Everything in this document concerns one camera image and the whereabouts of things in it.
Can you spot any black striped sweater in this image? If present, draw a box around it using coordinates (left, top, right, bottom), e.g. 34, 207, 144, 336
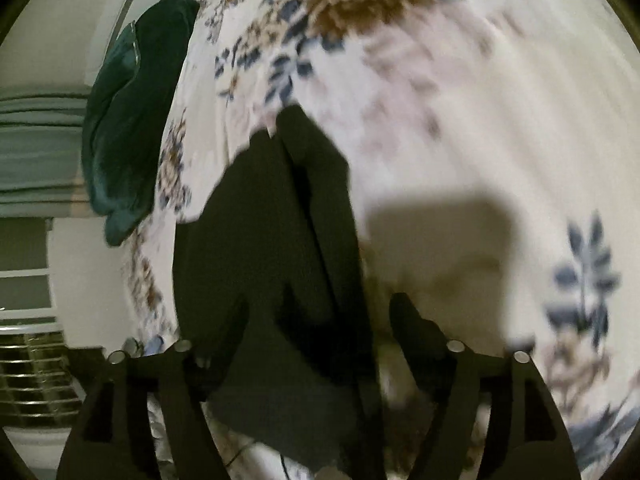
172, 104, 388, 480

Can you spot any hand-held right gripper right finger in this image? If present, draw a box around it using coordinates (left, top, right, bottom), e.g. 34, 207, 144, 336
389, 292, 583, 480

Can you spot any radiator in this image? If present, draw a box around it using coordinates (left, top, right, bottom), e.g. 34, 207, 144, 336
0, 330, 87, 429

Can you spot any window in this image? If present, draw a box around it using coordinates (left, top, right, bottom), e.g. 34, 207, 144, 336
0, 217, 64, 332

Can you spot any dark green blanket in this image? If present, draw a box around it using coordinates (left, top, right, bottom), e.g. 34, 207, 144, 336
81, 0, 200, 247

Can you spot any bed with floral sheet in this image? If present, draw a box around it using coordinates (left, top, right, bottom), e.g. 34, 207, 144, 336
120, 0, 640, 480

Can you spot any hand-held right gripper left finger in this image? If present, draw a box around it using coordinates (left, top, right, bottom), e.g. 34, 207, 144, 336
56, 292, 251, 480

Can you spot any grey green curtain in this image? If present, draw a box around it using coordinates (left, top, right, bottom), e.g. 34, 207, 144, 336
0, 92, 97, 218

